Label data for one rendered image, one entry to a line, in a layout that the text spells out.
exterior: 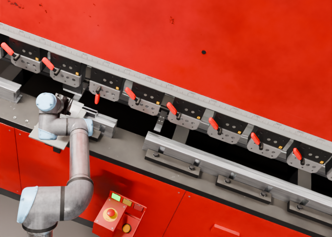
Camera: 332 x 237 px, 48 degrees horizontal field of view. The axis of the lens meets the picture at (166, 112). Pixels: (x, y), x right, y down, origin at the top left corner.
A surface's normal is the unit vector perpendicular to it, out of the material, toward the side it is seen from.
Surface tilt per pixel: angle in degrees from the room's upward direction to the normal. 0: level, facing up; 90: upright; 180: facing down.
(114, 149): 0
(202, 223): 90
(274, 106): 90
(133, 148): 0
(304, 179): 0
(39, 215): 57
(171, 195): 90
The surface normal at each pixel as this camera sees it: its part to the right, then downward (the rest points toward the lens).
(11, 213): 0.22, -0.65
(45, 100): 0.00, -0.07
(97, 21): -0.26, 0.67
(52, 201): 0.26, -0.34
